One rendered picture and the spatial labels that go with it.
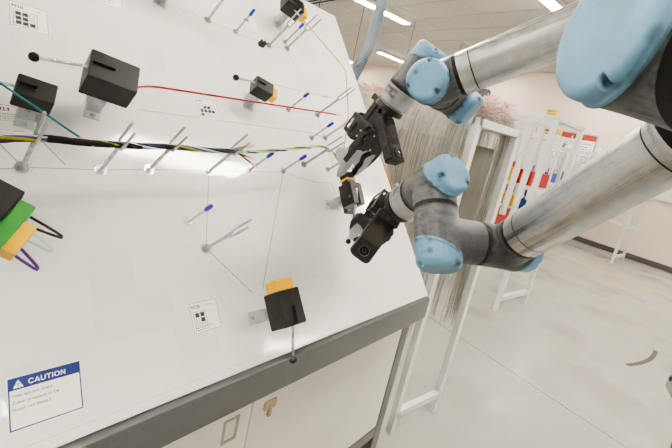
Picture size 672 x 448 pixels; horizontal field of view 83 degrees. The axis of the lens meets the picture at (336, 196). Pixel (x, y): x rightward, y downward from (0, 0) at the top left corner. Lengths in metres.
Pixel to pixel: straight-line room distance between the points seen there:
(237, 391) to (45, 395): 0.27
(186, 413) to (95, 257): 0.27
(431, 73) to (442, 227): 0.26
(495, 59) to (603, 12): 0.33
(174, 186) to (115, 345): 0.27
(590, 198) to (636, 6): 0.27
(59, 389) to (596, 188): 0.71
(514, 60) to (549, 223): 0.26
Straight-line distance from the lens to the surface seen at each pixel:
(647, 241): 8.97
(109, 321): 0.65
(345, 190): 0.93
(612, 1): 0.38
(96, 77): 0.67
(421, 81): 0.70
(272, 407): 0.91
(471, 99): 0.83
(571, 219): 0.60
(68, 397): 0.64
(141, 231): 0.70
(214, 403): 0.72
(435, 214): 0.64
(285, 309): 0.67
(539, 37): 0.69
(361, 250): 0.77
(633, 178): 0.54
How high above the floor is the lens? 1.31
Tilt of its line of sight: 11 degrees down
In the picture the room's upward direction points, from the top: 12 degrees clockwise
